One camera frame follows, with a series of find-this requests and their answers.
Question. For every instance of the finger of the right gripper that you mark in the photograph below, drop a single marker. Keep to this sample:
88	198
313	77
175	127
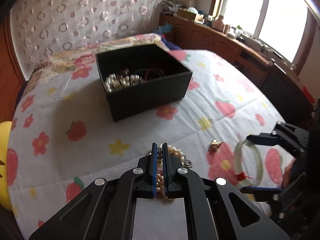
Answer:
273	139
276	198

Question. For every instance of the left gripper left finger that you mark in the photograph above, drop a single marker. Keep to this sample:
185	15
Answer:
137	182

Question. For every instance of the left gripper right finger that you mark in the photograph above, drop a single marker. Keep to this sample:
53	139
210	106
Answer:
180	182

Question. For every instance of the green jade bangle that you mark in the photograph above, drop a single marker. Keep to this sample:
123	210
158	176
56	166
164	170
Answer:
248	165

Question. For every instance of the black jewelry box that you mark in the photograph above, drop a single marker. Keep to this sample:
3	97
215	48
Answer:
163	79

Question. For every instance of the person's right hand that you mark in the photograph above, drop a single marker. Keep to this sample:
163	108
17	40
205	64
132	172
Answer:
289	173

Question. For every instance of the strawberry flower print blanket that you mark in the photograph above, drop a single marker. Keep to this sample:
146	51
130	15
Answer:
63	135

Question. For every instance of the window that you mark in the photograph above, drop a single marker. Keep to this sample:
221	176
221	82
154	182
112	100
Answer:
283	29

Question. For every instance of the pink bottle on cabinet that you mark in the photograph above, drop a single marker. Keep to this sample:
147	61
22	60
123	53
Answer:
218	23

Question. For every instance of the floral quilt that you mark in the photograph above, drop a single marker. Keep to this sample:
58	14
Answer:
74	59

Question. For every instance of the wooden side cabinet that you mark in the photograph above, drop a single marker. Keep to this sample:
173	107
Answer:
190	35

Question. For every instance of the yellow tiger plush toy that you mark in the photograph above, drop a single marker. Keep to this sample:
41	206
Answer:
5	128

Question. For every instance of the cardboard box on cabinet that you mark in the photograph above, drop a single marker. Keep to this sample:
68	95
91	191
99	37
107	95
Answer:
189	15

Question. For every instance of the wooden headboard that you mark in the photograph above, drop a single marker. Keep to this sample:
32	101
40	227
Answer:
11	79

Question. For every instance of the circle pattern sheer curtain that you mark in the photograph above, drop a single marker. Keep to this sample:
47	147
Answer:
41	28

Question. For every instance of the red string jade pendant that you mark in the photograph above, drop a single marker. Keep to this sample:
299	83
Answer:
148	74

